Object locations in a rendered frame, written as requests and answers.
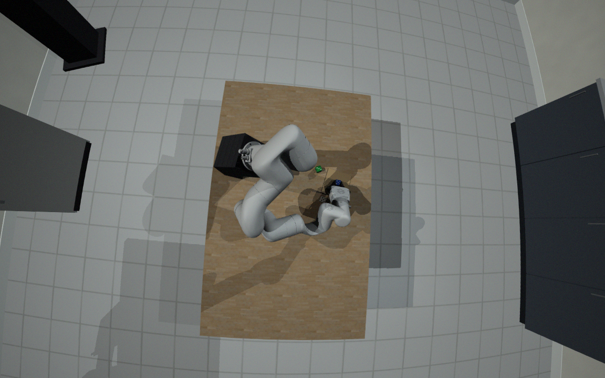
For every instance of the tan square mat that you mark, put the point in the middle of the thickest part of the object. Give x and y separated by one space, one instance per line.
335 175

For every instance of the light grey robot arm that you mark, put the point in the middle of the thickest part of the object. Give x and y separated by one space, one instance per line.
287 150

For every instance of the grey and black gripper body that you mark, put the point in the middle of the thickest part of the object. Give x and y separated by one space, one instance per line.
337 192

